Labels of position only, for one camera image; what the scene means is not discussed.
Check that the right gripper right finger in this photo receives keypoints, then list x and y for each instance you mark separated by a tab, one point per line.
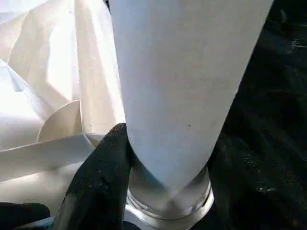
259	201

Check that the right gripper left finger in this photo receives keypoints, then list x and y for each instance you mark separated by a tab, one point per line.
96	191

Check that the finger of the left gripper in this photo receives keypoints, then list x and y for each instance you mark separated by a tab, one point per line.
24	214

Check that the white plastic table top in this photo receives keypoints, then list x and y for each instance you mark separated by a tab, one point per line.
48	72

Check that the white plastic table leg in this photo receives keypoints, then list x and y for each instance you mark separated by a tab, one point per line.
182	72

